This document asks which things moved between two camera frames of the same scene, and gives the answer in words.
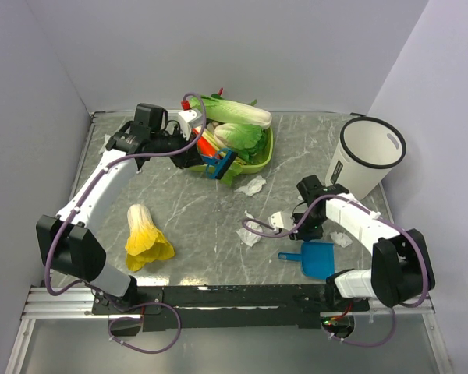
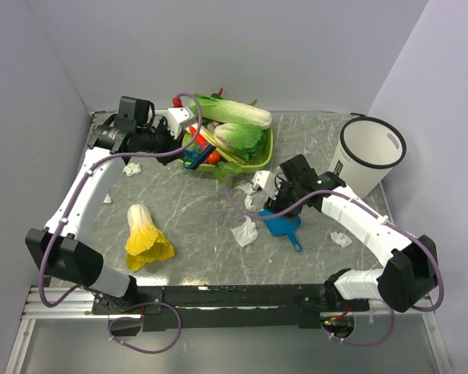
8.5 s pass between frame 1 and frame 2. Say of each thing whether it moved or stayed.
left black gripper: moved
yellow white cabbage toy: stayed
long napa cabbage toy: stayed
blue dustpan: moved
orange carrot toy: stayed
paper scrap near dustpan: stayed
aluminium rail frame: stayed
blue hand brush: moved
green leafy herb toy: stayed
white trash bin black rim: stayed
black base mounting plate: stayed
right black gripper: moved
